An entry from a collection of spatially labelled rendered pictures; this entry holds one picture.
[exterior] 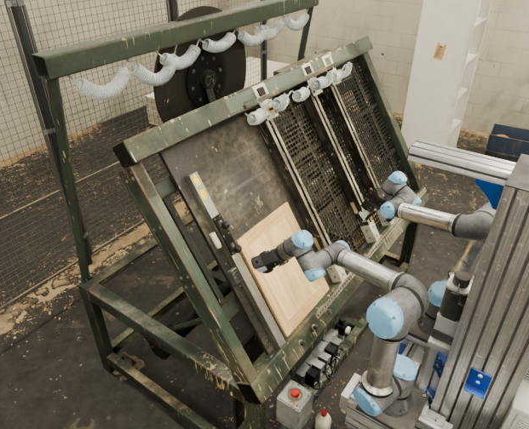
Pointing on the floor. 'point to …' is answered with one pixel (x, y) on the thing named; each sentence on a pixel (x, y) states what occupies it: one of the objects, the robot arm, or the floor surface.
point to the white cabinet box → (443, 69)
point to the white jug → (323, 420)
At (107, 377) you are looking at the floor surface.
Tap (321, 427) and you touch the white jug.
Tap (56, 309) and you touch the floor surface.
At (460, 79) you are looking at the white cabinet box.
